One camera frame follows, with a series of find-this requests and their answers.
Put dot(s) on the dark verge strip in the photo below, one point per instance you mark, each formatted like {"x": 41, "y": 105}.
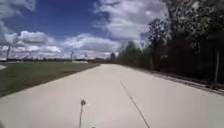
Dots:
{"x": 186, "y": 81}

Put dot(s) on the green grass field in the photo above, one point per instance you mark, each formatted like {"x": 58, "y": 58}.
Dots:
{"x": 30, "y": 75}

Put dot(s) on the pole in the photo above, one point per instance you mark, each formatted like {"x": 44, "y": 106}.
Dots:
{"x": 6, "y": 54}
{"x": 71, "y": 56}

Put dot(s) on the row of dark trees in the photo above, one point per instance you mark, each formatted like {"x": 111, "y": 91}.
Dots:
{"x": 186, "y": 46}

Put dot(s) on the pale concrete path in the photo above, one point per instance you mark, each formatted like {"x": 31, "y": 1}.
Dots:
{"x": 110, "y": 96}

